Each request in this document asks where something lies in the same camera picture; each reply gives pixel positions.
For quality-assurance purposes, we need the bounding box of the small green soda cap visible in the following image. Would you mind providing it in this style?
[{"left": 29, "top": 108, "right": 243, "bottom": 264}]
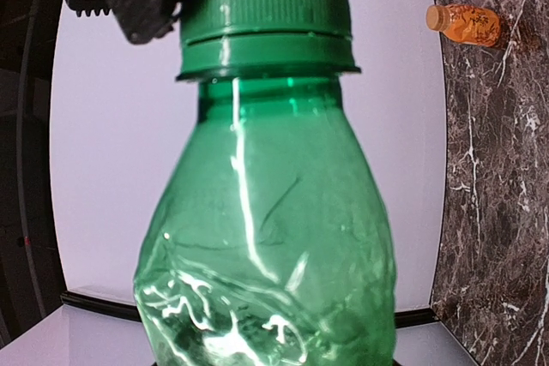
[{"left": 178, "top": 0, "right": 360, "bottom": 81}]

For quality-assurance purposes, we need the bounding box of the green soda bottle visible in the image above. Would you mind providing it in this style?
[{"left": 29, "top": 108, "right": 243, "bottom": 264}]
[{"left": 134, "top": 74, "right": 395, "bottom": 365}]

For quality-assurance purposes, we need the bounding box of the orange drink bottle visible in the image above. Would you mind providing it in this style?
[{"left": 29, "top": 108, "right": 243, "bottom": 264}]
[{"left": 425, "top": 4, "right": 502, "bottom": 47}]

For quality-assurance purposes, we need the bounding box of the right black frame post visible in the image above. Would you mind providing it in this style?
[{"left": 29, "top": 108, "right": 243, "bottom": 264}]
[{"left": 1, "top": 0, "right": 65, "bottom": 343}]

